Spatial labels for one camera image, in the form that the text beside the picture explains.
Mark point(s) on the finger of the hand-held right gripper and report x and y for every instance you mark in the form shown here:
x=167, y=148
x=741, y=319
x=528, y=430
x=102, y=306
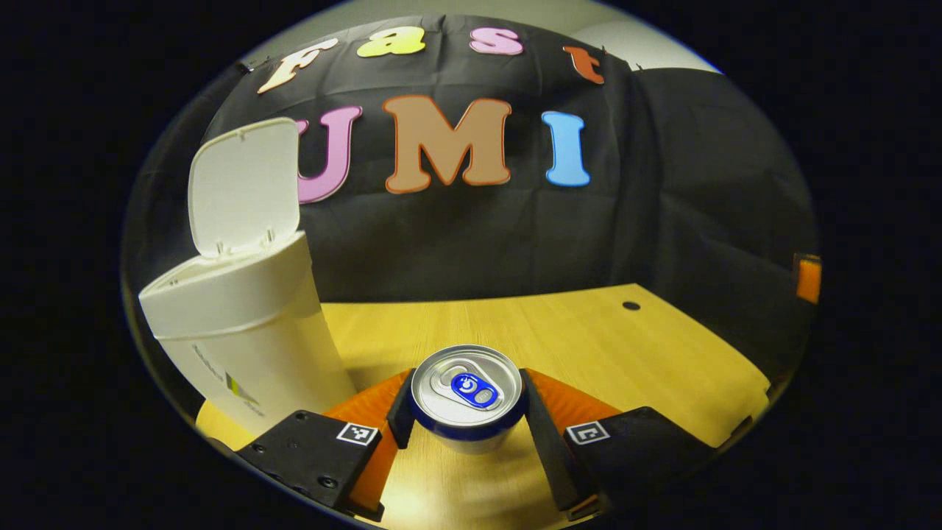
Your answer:
x=808, y=280

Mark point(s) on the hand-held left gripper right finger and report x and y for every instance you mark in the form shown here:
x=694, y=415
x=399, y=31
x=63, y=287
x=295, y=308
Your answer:
x=548, y=449

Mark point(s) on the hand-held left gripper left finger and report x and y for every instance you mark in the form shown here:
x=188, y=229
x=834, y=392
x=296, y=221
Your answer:
x=401, y=419

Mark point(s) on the silver blue pop can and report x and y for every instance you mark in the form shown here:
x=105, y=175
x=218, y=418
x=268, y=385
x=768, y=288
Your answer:
x=467, y=390

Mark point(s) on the white desktop garbage bin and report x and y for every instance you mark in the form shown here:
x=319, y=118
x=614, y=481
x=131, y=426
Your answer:
x=250, y=324

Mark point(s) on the wooden desktop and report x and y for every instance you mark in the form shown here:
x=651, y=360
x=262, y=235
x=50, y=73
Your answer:
x=589, y=346

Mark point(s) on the black backdrop cloth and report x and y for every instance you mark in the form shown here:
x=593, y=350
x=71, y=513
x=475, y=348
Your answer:
x=515, y=235

